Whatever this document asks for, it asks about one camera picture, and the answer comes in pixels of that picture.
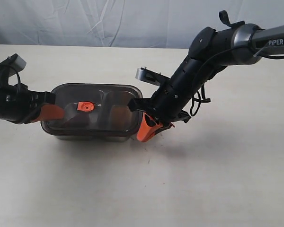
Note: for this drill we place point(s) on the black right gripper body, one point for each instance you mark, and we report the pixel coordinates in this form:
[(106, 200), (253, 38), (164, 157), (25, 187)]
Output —
[(165, 105)]

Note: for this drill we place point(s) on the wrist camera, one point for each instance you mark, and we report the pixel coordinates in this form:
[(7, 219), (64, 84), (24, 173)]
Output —
[(150, 77), (15, 64)]

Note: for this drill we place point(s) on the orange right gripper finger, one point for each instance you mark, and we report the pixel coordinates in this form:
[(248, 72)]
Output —
[(164, 127), (147, 128)]

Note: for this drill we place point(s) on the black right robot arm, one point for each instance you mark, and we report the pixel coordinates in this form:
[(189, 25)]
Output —
[(213, 51)]

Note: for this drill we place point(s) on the blue-grey backdrop cloth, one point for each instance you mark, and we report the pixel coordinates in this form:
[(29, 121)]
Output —
[(126, 23)]

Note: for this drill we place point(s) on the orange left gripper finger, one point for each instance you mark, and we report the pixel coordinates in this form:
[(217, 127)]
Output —
[(49, 112)]

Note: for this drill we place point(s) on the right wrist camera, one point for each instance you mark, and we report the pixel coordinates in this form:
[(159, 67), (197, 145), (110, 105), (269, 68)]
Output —
[(150, 77)]

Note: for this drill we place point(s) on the dark transparent box lid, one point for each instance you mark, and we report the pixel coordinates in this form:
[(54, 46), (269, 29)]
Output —
[(94, 111)]

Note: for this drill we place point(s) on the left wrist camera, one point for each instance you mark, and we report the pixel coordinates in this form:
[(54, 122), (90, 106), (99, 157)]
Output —
[(15, 64)]

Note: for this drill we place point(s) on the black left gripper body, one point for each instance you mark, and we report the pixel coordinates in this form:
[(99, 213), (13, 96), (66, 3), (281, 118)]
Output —
[(23, 106)]

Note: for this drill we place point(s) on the red toy sausage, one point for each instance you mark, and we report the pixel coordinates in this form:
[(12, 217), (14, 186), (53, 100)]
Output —
[(79, 120)]

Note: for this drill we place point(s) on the stainless steel lunch box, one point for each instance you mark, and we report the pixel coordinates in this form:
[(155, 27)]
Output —
[(97, 137)]

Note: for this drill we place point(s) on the yellow toy cheese wedge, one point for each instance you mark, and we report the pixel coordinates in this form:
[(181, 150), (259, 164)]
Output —
[(120, 116)]

